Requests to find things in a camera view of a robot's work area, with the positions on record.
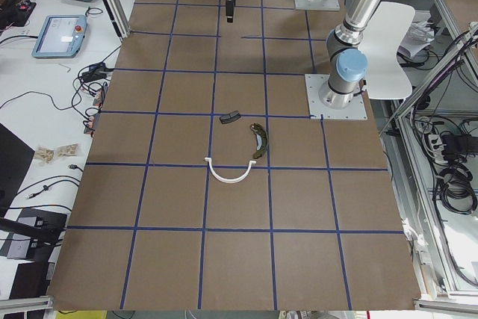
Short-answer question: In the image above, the near blue teach pendant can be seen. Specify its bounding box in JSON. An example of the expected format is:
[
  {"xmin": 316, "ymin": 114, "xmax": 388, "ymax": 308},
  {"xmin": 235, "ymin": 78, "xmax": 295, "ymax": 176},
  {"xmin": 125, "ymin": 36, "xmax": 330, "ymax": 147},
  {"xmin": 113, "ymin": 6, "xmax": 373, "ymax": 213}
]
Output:
[{"xmin": 31, "ymin": 15, "xmax": 87, "ymax": 58}]

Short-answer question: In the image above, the olive green brake shoe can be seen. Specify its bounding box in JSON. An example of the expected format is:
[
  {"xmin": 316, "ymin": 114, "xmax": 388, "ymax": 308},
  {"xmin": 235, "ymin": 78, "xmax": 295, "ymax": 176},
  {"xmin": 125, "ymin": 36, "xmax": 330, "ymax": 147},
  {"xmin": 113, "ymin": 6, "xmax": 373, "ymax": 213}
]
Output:
[{"xmin": 250, "ymin": 123, "xmax": 269, "ymax": 160}]

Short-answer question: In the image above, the white curved plastic bracket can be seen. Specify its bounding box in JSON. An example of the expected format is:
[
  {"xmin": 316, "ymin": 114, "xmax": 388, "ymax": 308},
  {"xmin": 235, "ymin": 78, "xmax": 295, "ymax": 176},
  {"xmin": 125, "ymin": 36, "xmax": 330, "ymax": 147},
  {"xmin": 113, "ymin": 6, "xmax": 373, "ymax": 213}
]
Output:
[{"xmin": 204, "ymin": 157, "xmax": 257, "ymax": 185}]

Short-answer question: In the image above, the bag of wooden pieces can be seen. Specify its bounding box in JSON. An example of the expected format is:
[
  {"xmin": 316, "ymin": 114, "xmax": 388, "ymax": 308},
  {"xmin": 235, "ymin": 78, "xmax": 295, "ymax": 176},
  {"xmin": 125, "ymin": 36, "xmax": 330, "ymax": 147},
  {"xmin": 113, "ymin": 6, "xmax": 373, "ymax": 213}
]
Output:
[{"xmin": 34, "ymin": 146, "xmax": 55, "ymax": 164}]

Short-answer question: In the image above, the dark grey brake pad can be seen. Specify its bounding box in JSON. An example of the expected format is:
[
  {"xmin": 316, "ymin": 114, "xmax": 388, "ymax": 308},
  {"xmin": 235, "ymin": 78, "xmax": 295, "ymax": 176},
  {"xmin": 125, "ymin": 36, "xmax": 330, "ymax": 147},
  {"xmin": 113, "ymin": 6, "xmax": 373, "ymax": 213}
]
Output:
[{"xmin": 219, "ymin": 111, "xmax": 241, "ymax": 125}]

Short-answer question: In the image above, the white plastic chair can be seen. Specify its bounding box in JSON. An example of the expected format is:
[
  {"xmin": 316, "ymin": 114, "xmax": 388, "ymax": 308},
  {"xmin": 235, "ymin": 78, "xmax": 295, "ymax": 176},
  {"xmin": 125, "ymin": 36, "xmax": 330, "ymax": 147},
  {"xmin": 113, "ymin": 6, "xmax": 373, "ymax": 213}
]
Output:
[{"xmin": 358, "ymin": 1, "xmax": 415, "ymax": 100}]

